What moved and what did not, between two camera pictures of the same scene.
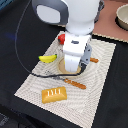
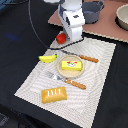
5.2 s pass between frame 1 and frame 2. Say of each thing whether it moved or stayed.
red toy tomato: stayed
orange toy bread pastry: stayed
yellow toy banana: stayed
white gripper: moved
